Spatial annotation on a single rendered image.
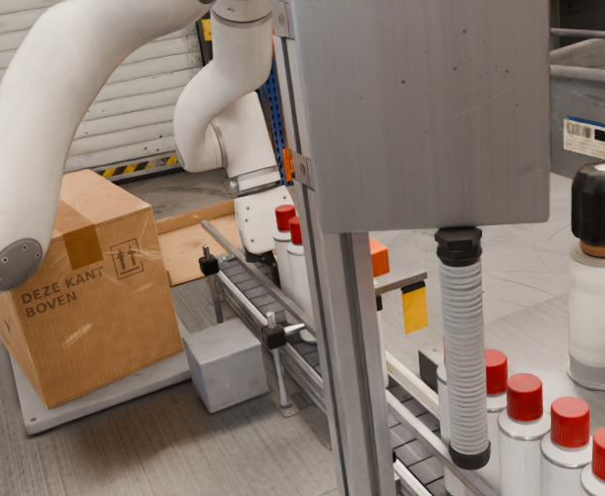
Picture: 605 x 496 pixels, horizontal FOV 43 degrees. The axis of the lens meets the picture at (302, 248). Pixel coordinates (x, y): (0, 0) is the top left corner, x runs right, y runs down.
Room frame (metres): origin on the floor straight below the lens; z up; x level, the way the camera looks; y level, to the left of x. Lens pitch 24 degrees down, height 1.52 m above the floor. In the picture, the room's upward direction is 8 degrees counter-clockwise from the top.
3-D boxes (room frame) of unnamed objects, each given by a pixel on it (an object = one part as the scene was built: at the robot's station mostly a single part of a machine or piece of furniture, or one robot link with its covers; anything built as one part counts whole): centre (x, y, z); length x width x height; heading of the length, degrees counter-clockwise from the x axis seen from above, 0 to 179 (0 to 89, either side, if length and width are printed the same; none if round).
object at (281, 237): (1.14, 0.02, 0.98); 0.05 x 0.05 x 0.20
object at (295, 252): (1.09, 0.00, 0.98); 0.05 x 0.05 x 0.20
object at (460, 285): (0.52, -0.12, 1.18); 0.04 x 0.04 x 0.21
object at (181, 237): (1.63, 0.21, 0.85); 0.30 x 0.26 x 0.04; 21
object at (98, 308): (1.22, 0.40, 0.99); 0.30 x 0.24 x 0.27; 30
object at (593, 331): (0.88, -0.38, 1.03); 0.09 x 0.09 x 0.30
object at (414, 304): (0.75, -0.11, 1.09); 0.03 x 0.01 x 0.06; 111
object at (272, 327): (0.98, 0.04, 0.91); 0.07 x 0.03 x 0.16; 111
